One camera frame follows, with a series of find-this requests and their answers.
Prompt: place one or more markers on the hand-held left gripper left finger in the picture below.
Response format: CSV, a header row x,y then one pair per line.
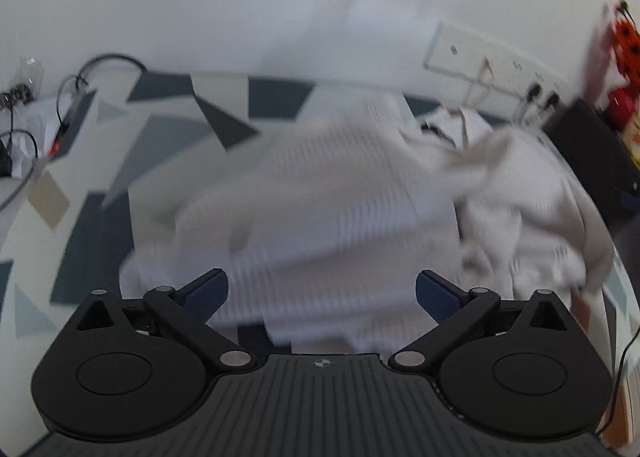
x,y
207,289

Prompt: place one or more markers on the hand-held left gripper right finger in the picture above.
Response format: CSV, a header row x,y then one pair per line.
x,y
436,292

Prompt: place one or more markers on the white textured sweater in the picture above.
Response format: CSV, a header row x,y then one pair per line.
x,y
340,197

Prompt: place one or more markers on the clear plastic bag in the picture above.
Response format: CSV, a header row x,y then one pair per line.
x,y
25,82

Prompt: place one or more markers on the orange flower decoration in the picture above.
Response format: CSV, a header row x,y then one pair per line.
x,y
625,42

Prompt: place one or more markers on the white wall socket panel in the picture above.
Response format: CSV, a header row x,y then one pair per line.
x,y
480,49

